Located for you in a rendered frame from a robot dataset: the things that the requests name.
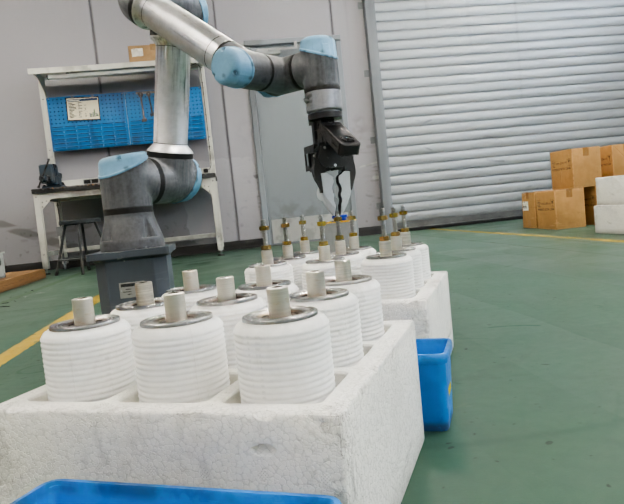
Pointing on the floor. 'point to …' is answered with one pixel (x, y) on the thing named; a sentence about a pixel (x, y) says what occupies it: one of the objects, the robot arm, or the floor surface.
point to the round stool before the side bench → (78, 239)
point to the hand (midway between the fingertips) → (338, 209)
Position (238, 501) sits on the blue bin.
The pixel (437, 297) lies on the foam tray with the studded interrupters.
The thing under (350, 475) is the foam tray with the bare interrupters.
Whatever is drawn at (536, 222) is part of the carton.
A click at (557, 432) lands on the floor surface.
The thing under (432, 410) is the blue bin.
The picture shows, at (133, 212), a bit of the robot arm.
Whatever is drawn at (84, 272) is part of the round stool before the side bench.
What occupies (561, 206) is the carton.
